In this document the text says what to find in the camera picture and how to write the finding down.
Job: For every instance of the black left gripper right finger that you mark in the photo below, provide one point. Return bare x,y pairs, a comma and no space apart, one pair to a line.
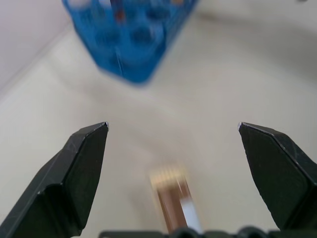
280,178

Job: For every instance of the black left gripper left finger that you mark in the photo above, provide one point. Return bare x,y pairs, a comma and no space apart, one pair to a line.
62,183

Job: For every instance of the yellow capped test tube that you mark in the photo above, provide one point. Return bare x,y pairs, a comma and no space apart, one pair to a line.
174,200

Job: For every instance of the blue test tube rack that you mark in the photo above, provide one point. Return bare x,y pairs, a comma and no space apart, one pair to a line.
131,37

